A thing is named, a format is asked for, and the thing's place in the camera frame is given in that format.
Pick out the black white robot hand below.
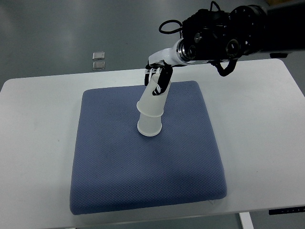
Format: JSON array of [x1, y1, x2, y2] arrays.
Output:
[[144, 38, 188, 96]]

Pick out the metal floor plate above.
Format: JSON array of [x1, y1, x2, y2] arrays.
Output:
[[92, 51, 105, 60], [92, 61, 105, 71]]

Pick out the white paper cup on cushion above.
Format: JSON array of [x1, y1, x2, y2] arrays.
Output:
[[137, 113, 162, 137]]

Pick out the blue mesh foam cushion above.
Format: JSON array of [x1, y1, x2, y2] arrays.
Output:
[[70, 81, 227, 215]]

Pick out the white paper cup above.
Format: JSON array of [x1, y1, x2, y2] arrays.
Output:
[[136, 74, 171, 117], [137, 113, 162, 137]]

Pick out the lower metal floor plate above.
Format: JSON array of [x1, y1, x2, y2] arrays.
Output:
[[92, 61, 105, 71]]

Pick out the upper metal floor plate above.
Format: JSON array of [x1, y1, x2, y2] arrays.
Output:
[[92, 51, 105, 60]]

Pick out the black desk control panel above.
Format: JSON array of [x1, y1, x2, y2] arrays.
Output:
[[268, 206, 305, 215]]

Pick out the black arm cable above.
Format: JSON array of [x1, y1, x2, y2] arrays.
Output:
[[209, 58, 239, 77]]

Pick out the white table leg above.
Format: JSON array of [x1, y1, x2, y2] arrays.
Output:
[[239, 212, 254, 229]]

